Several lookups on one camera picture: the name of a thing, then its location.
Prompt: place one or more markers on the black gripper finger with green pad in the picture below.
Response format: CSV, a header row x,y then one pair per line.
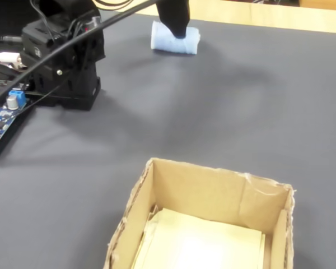
x,y
175,16

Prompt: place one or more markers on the light blue towel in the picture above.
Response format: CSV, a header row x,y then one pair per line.
x,y
168,42

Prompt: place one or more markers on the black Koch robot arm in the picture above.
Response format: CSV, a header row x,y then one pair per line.
x,y
78,84

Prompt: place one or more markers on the open cardboard box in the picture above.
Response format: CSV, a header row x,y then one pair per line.
x,y
198,190

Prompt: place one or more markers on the dark grey textured mat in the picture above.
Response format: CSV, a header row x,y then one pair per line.
x,y
184,112

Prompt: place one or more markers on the white connector plug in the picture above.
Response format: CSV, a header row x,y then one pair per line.
x,y
5,56

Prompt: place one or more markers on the blue circuit board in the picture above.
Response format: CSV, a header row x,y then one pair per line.
x,y
0,117
5,145

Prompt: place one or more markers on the pale yellow paper sheets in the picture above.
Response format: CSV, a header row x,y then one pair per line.
x,y
207,243

